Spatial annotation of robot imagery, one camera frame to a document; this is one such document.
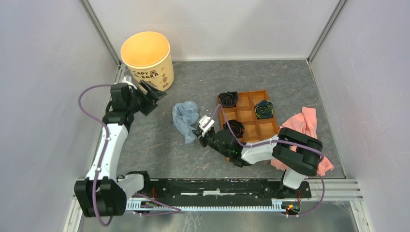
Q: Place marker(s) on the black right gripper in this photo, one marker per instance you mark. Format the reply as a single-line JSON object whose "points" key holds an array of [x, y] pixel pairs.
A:
{"points": [[197, 132]]}

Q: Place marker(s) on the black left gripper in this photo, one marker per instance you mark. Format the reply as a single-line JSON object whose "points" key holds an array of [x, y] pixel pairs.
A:
{"points": [[154, 94]]}

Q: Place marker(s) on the light blue plastic trash bag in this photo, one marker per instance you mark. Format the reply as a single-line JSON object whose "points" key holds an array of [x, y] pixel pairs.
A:
{"points": [[184, 115]]}

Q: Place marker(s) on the yellow capybara trash bin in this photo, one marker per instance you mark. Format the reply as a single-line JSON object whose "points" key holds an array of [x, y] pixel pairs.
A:
{"points": [[148, 57]]}

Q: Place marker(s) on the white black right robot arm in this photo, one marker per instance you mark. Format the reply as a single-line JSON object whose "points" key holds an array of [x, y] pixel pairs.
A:
{"points": [[300, 153]]}

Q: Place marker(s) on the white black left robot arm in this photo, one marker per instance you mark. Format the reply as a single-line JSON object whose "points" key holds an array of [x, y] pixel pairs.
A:
{"points": [[100, 194]]}

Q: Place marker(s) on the orange compartment tray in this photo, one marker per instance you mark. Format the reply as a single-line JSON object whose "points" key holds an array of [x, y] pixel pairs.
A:
{"points": [[248, 117]]}

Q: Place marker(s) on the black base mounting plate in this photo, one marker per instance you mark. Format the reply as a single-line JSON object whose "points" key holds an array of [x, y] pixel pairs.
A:
{"points": [[222, 192]]}

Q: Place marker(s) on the pink cloth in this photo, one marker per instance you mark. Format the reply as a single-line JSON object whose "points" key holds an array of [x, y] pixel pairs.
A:
{"points": [[298, 149]]}

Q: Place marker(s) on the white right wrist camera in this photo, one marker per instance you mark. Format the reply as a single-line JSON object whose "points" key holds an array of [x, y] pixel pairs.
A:
{"points": [[205, 124]]}

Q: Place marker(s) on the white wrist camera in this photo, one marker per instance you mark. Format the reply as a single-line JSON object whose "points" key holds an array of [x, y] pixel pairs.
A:
{"points": [[128, 80], [205, 124]]}

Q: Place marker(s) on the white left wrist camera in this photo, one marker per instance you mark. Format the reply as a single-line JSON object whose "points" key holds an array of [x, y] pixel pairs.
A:
{"points": [[128, 80]]}

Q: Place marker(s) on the white slotted cable duct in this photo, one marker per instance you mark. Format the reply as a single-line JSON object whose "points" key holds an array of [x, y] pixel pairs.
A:
{"points": [[139, 204]]}

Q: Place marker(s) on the aluminium frame rail front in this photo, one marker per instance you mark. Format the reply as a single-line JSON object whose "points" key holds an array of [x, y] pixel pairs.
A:
{"points": [[328, 189]]}

